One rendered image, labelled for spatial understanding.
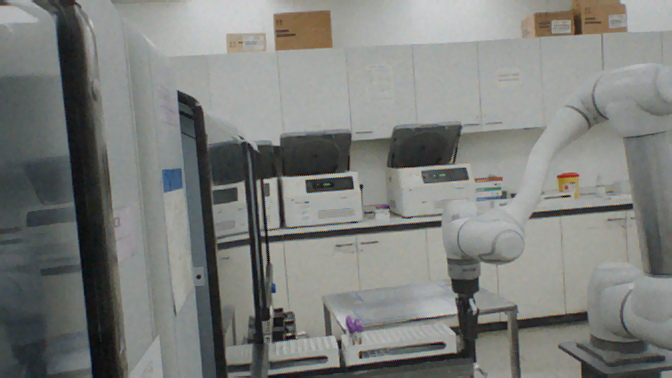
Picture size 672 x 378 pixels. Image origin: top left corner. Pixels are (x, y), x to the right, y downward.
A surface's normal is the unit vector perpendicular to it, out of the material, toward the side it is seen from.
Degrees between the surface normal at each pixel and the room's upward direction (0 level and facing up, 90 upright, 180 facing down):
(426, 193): 90
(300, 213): 90
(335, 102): 90
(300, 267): 90
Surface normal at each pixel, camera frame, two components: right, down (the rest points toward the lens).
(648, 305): -0.92, 0.15
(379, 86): 0.11, 0.04
